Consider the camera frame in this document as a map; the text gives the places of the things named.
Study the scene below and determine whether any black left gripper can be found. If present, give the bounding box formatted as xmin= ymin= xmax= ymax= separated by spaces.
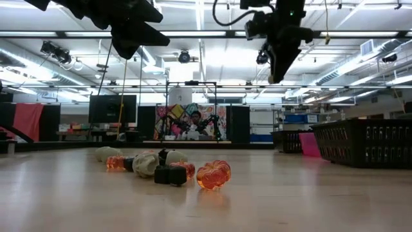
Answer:
xmin=93 ymin=0 xmax=171 ymax=60

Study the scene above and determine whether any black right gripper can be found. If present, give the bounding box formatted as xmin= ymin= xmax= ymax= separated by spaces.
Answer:
xmin=266 ymin=24 xmax=315 ymax=84

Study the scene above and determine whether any small orange translucent pumpkin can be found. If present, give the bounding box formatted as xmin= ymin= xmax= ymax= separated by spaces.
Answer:
xmin=196 ymin=159 xmax=232 ymax=191
xmin=169 ymin=160 xmax=196 ymax=180
xmin=106 ymin=155 xmax=126 ymax=171

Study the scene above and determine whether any blue storage bin with label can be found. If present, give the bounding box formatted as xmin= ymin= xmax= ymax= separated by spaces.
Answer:
xmin=285 ymin=114 xmax=319 ymax=124

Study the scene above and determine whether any black slanted pole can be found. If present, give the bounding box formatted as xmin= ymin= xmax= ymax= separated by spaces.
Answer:
xmin=96 ymin=41 xmax=113 ymax=96

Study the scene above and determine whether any plain blue storage bin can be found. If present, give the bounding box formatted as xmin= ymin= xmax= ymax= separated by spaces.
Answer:
xmin=249 ymin=133 xmax=274 ymax=143

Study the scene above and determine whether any black perforated plastic basket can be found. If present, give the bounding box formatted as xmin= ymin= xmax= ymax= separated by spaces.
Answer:
xmin=270 ymin=130 xmax=314 ymax=153
xmin=310 ymin=118 xmax=412 ymax=169

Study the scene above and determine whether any white ceiling air vent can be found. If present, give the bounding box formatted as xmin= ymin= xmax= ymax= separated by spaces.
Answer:
xmin=360 ymin=39 xmax=375 ymax=57

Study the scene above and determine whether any black ceiling spotlight cluster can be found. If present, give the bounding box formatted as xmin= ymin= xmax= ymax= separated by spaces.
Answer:
xmin=39 ymin=41 xmax=73 ymax=65

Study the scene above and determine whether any colourful patchwork quilt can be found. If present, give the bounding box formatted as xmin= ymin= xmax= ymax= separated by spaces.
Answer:
xmin=153 ymin=103 xmax=227 ymax=141

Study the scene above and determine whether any black flat screen monitor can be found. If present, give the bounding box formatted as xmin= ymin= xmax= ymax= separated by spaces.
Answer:
xmin=88 ymin=94 xmax=138 ymax=124

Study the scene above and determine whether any person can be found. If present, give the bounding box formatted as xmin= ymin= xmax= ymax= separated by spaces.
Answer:
xmin=185 ymin=110 xmax=210 ymax=141

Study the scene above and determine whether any bench with coloured boxes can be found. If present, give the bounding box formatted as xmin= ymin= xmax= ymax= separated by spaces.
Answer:
xmin=56 ymin=122 xmax=97 ymax=142

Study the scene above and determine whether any black overhead beam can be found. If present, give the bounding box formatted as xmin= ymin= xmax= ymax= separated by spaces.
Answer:
xmin=0 ymin=30 xmax=412 ymax=39

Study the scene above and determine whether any black upright panel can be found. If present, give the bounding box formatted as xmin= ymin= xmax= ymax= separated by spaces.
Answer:
xmin=40 ymin=104 xmax=61 ymax=142
xmin=0 ymin=102 xmax=16 ymax=128

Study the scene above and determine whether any red hanging cloth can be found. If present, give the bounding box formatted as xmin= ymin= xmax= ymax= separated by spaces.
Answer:
xmin=12 ymin=103 xmax=44 ymax=143

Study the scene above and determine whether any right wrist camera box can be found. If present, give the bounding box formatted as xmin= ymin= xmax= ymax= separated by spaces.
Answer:
xmin=244 ymin=12 xmax=274 ymax=40

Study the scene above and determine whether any black overhead camera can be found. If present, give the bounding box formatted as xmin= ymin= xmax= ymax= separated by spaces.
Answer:
xmin=178 ymin=50 xmax=192 ymax=64

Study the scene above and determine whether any yellow hanging cable with plug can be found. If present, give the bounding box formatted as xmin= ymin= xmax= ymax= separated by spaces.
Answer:
xmin=324 ymin=0 xmax=332 ymax=45

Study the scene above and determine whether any right wrist camera black cable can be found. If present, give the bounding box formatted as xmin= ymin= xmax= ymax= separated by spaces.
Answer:
xmin=212 ymin=0 xmax=259 ymax=26

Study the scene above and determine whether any black background station frame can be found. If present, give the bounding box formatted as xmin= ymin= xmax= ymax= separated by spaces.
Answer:
xmin=165 ymin=81 xmax=218 ymax=142

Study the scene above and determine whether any yellow hanging cord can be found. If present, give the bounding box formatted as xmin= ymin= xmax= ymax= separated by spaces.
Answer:
xmin=116 ymin=59 xmax=129 ymax=136

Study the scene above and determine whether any black aluminium table frame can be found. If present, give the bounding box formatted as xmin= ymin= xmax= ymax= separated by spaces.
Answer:
xmin=14 ymin=140 xmax=274 ymax=152

